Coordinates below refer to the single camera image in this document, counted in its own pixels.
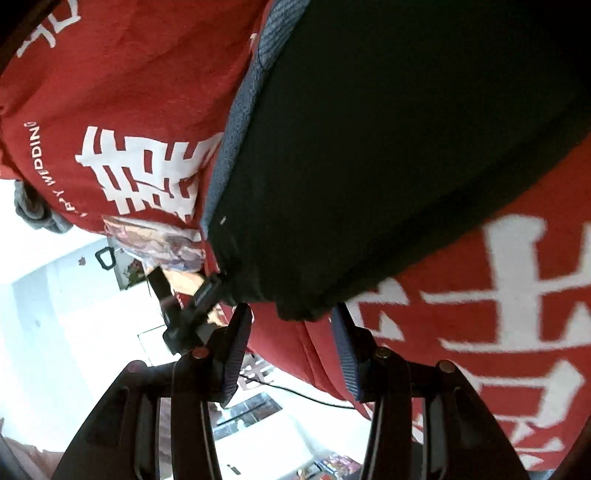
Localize colourful packet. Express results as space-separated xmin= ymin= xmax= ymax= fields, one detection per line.
xmin=318 ymin=454 xmax=362 ymax=479

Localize black pants with grey waistband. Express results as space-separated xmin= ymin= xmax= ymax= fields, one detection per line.
xmin=200 ymin=0 xmax=591 ymax=323

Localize person's left forearm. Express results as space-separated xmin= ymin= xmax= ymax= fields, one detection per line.
xmin=0 ymin=418 xmax=62 ymax=480

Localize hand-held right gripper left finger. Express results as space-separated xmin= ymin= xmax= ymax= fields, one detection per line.
xmin=51 ymin=304 xmax=254 ymax=480

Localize grey cloth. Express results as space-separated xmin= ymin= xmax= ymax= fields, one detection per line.
xmin=13 ymin=179 xmax=75 ymax=234

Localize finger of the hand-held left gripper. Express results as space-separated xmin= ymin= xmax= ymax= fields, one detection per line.
xmin=203 ymin=274 xmax=228 ymax=304

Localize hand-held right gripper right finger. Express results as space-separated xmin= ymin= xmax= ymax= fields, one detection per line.
xmin=329 ymin=306 xmax=532 ymax=480

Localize patterned multicolour cloth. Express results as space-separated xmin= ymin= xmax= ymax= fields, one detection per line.
xmin=102 ymin=215 xmax=206 ymax=274

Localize black cable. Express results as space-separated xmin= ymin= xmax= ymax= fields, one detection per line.
xmin=248 ymin=375 xmax=357 ymax=409

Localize red printed blanket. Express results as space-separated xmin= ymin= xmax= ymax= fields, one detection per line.
xmin=0 ymin=0 xmax=591 ymax=474

